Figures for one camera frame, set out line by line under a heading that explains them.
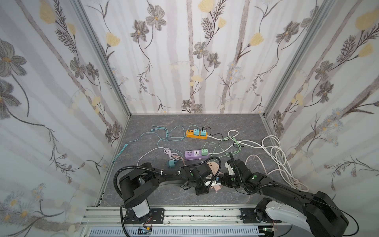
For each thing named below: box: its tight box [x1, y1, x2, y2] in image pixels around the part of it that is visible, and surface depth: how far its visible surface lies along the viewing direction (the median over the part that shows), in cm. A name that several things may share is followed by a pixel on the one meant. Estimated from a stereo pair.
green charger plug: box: [201, 148, 209, 157], surface depth 92 cm
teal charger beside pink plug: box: [167, 159, 176, 168], surface depth 93 cm
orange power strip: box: [186, 128, 208, 140], surface depth 106 cm
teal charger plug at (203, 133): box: [200, 129, 207, 137], surface depth 103 cm
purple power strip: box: [184, 148, 209, 160], surface depth 96 cm
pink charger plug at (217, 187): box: [212, 184, 223, 193], surface depth 83 cm
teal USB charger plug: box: [193, 128, 200, 136], surface depth 103 cm
